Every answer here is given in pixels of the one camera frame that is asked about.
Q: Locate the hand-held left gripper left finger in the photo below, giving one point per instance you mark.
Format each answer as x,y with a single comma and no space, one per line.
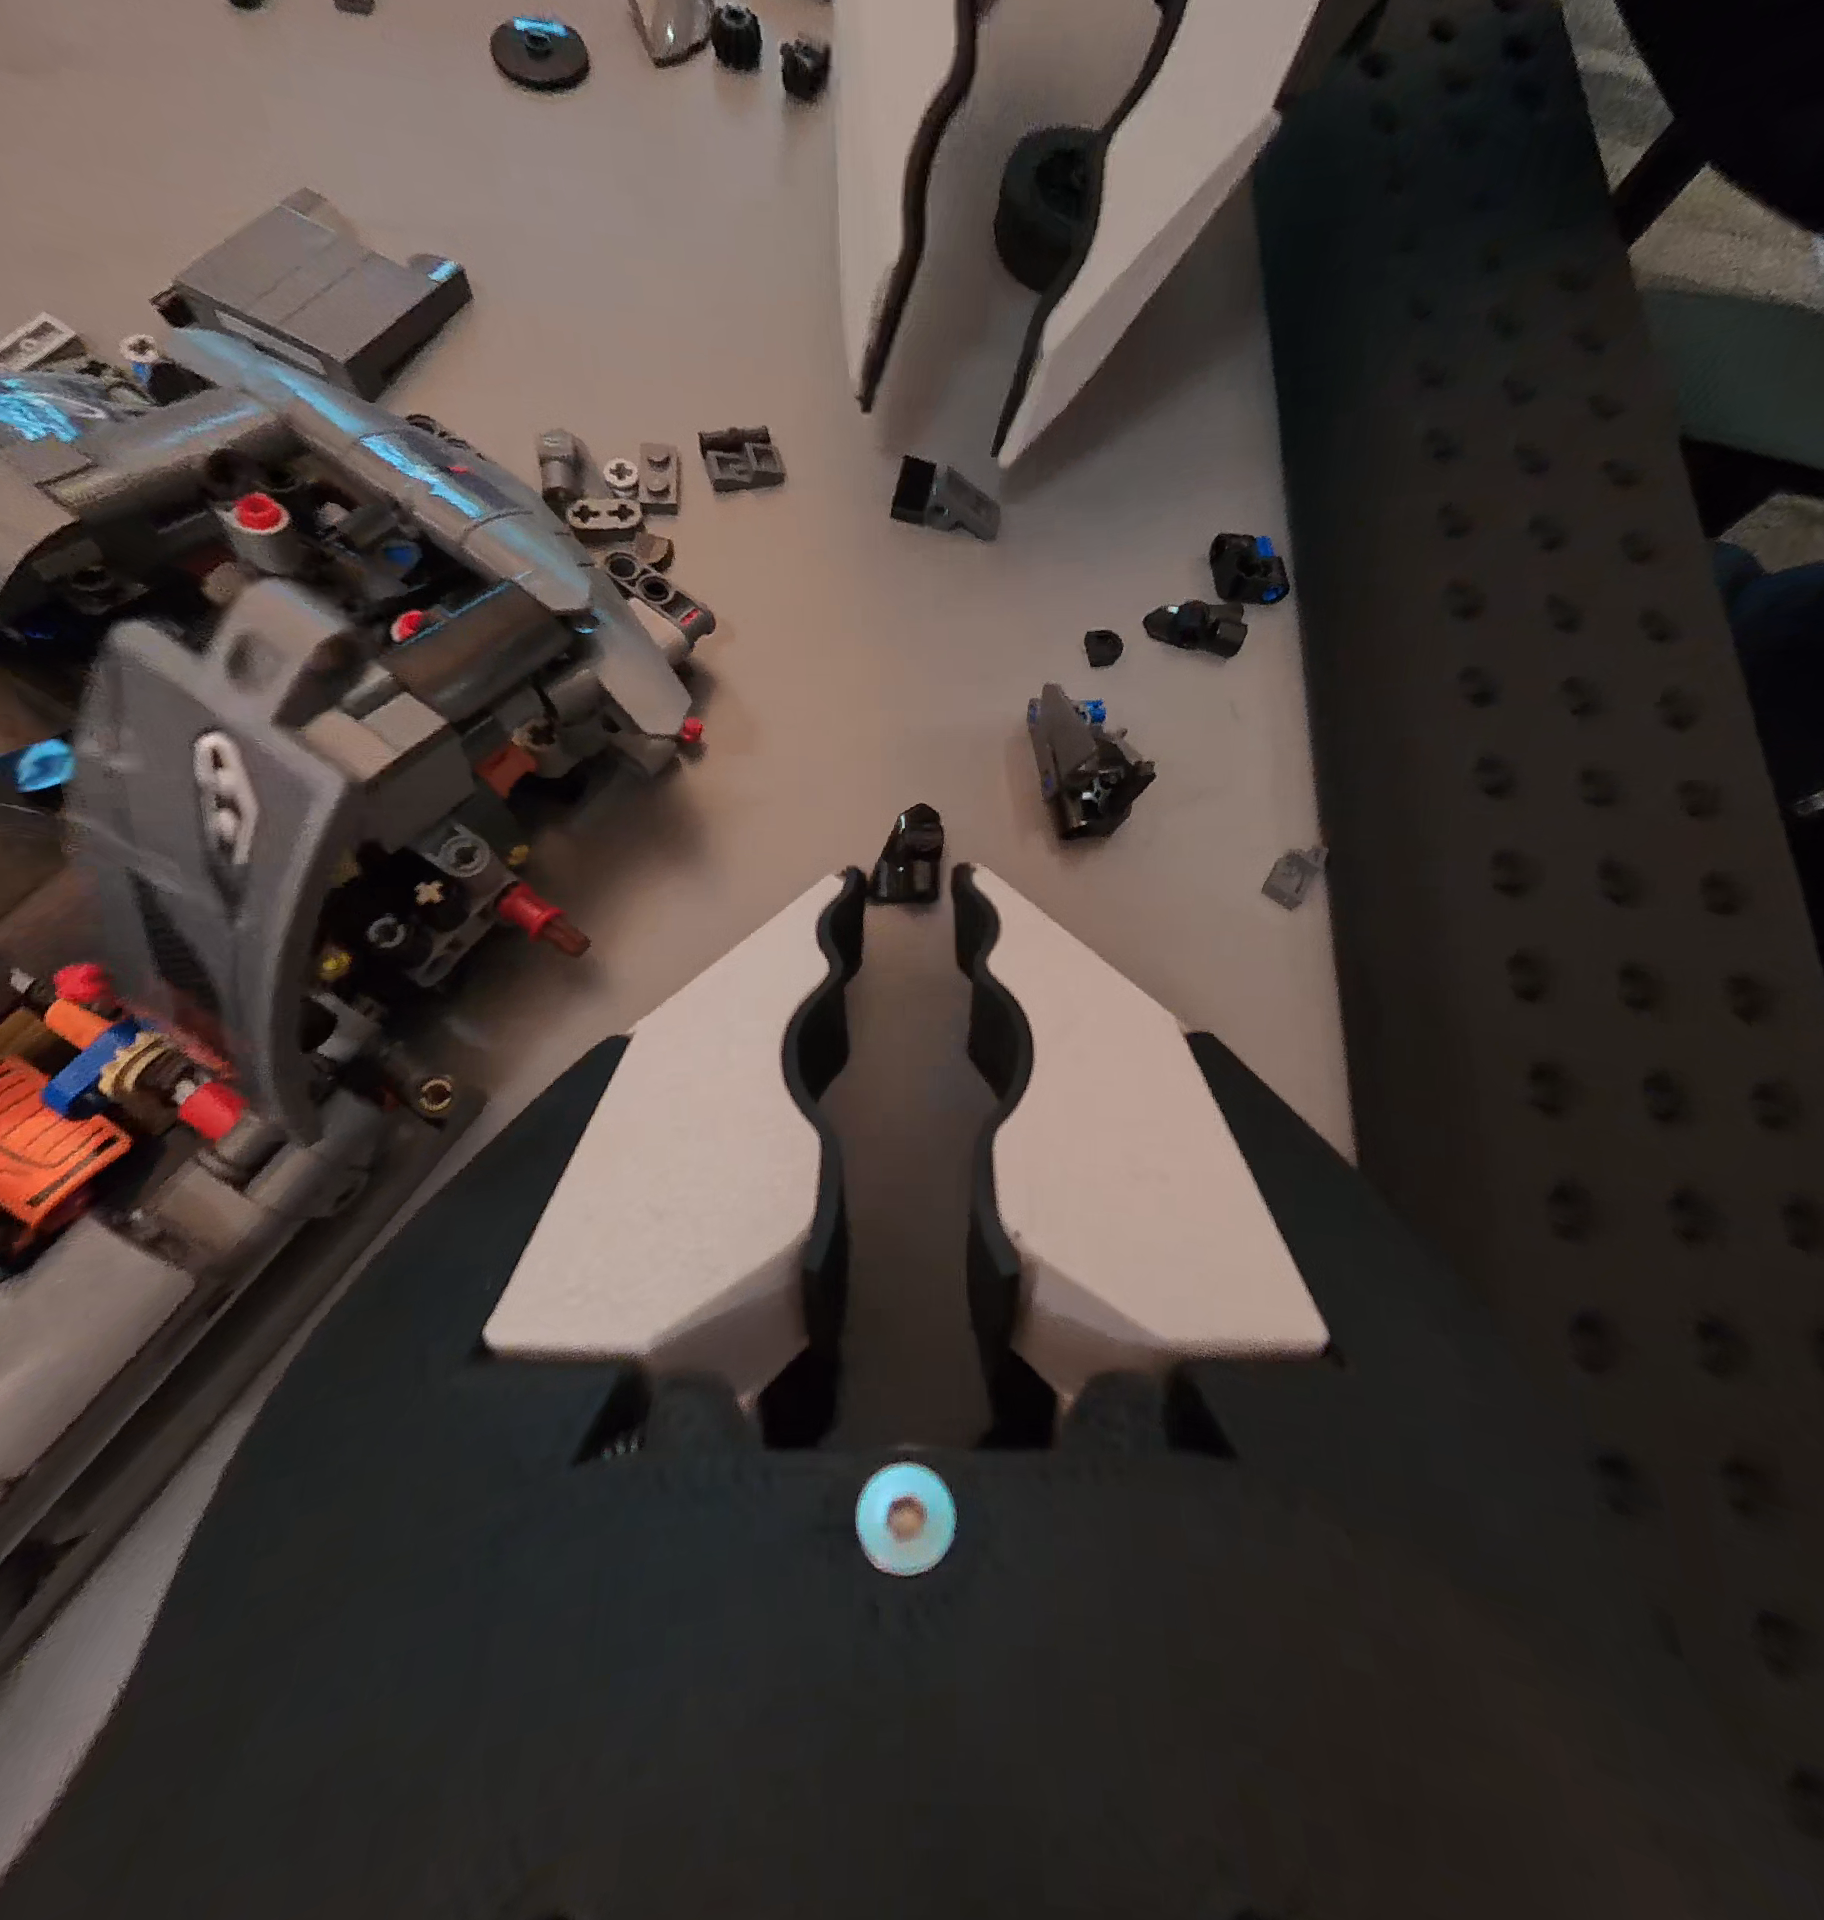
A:
657,1200

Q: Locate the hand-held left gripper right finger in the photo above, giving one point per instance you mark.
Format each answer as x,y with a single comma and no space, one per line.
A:
1152,1200

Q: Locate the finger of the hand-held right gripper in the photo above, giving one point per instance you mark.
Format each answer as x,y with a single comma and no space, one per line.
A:
883,151
1166,180

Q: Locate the black lego piece blue pin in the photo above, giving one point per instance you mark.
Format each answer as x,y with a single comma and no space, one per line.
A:
1243,570

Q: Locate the black lego connector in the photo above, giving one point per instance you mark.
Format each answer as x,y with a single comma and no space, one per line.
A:
908,863

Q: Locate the small black lego assembly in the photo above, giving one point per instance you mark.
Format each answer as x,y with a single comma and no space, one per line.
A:
1092,780

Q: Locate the scattered dark lego pieces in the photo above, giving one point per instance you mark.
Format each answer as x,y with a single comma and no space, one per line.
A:
735,38

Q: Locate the shiny silver lego wedge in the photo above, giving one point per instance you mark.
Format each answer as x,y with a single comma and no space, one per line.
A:
669,26

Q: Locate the grey lego slope piece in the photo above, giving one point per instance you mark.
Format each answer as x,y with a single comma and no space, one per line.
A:
964,510

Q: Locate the black round lego disc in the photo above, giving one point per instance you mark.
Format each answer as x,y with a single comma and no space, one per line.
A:
540,56

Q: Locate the light grey small lego plate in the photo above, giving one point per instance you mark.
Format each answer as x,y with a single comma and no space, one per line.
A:
657,480

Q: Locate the tiny black lego piece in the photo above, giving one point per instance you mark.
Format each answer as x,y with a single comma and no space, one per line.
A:
1103,648

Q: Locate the small black lego piece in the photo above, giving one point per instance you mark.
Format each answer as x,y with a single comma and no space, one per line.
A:
1197,626

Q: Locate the grey lego connector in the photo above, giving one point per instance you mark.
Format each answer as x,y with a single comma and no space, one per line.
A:
561,464

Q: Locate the grey lego plate with holes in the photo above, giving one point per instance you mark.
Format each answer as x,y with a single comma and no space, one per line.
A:
608,518

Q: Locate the dark grey lego panel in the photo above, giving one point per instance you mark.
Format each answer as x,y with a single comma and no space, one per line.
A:
313,292

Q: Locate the grey lego car section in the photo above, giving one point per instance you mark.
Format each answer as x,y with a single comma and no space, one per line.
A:
402,495

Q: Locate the black perforated board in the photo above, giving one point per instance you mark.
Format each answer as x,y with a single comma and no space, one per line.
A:
1526,751

